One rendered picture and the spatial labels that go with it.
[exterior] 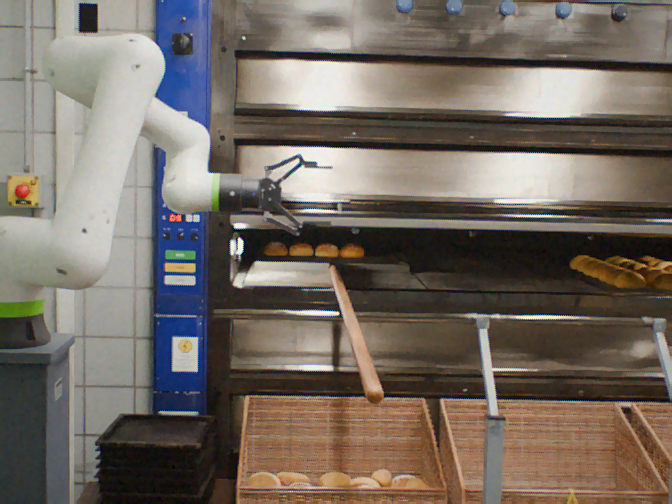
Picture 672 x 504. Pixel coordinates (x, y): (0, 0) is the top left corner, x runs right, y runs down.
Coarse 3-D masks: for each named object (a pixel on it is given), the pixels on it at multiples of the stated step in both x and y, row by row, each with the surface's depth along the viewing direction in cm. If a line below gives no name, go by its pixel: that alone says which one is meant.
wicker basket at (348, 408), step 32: (256, 416) 292; (288, 416) 292; (320, 416) 292; (352, 416) 293; (384, 416) 293; (416, 416) 294; (256, 448) 290; (288, 448) 290; (320, 448) 291; (352, 448) 292; (384, 448) 292; (416, 448) 292
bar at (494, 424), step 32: (288, 320) 257; (320, 320) 257; (384, 320) 257; (416, 320) 257; (448, 320) 258; (480, 320) 257; (512, 320) 258; (544, 320) 259; (576, 320) 259; (608, 320) 259; (640, 320) 260; (480, 352) 255
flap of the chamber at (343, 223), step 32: (256, 224) 277; (288, 224) 276; (352, 224) 277; (384, 224) 277; (416, 224) 277; (448, 224) 278; (480, 224) 278; (512, 224) 279; (544, 224) 279; (576, 224) 279; (608, 224) 280
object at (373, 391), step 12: (336, 276) 301; (336, 288) 280; (348, 300) 256; (348, 312) 236; (348, 324) 222; (360, 336) 206; (360, 348) 193; (360, 360) 184; (360, 372) 177; (372, 372) 173; (372, 384) 164; (372, 396) 161
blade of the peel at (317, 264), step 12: (264, 264) 339; (276, 264) 339; (288, 264) 339; (300, 264) 339; (312, 264) 340; (324, 264) 340; (348, 264) 340; (360, 264) 340; (372, 264) 341; (384, 264) 341; (396, 264) 363
